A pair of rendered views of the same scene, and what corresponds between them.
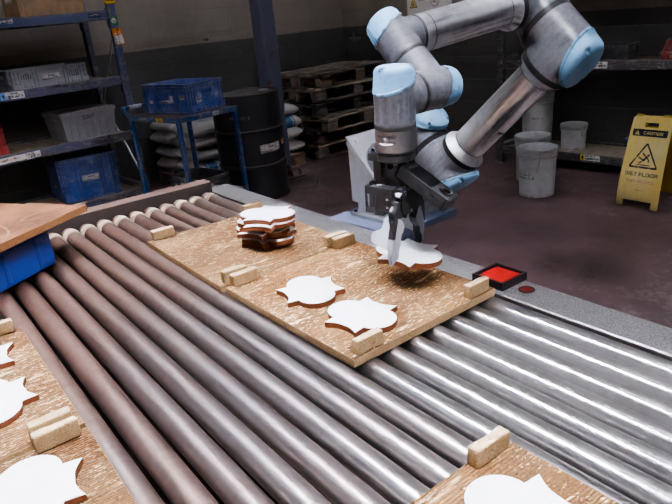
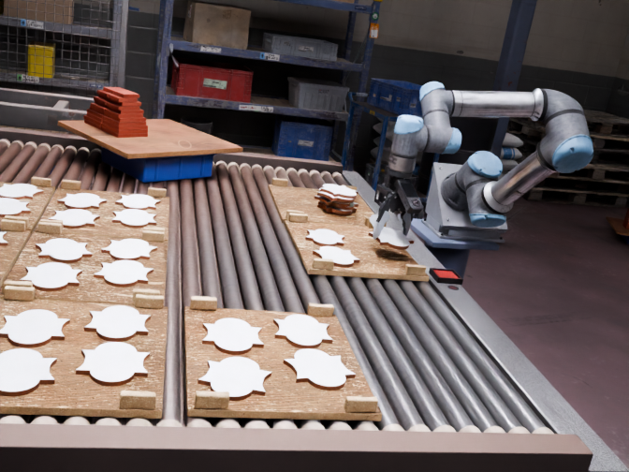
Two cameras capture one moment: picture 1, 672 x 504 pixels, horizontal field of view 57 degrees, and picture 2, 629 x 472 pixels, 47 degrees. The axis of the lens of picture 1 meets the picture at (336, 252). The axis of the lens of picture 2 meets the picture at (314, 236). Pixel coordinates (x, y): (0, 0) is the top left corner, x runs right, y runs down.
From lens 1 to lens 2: 1.10 m
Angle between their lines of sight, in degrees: 21
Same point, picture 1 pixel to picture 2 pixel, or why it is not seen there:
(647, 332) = (485, 326)
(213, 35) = (469, 50)
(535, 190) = not seen: outside the picture
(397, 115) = (401, 147)
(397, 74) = (406, 123)
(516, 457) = (330, 320)
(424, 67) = (435, 125)
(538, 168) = not seen: outside the picture
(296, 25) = (561, 62)
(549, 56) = (549, 146)
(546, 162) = not seen: outside the picture
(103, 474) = (161, 256)
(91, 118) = (325, 94)
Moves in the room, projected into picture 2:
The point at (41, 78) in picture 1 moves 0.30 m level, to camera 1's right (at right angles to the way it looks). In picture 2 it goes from (298, 49) to (329, 54)
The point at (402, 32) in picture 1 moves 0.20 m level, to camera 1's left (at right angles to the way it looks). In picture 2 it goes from (434, 99) to (370, 86)
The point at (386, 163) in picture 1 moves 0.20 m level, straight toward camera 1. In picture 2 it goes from (392, 175) to (360, 184)
